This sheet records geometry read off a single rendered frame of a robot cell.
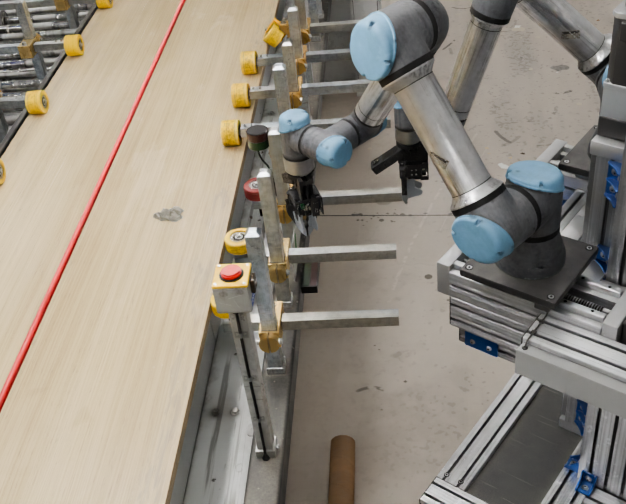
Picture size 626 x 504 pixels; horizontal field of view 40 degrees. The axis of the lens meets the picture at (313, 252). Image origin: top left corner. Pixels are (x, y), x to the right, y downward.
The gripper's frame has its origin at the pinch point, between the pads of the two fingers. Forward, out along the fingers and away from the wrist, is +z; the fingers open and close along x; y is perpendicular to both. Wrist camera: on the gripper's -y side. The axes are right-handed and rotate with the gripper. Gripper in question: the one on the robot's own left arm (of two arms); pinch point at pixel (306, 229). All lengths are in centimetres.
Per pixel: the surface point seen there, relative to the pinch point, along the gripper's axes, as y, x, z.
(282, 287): 2.7, -9.1, 14.7
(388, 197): -14.8, 28.5, 7.2
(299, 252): -0.4, -2.6, 7.0
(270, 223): 2.5, -9.6, -6.6
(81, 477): 59, -64, 2
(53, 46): -154, -57, -3
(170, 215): -23.4, -32.8, 0.6
